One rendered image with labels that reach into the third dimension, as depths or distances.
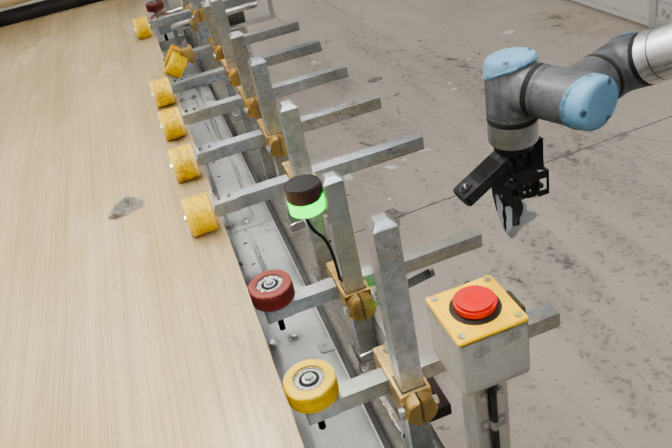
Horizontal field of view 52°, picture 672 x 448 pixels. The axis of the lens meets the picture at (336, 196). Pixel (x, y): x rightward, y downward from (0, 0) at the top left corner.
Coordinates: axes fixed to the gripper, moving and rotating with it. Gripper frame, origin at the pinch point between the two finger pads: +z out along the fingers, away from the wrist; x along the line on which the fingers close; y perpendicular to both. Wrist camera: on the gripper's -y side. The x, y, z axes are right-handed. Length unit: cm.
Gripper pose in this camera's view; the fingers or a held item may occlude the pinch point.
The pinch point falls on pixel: (507, 233)
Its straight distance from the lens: 140.0
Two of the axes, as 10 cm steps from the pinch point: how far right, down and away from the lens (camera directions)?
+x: -3.1, -4.6, 8.3
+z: 1.8, 8.3, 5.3
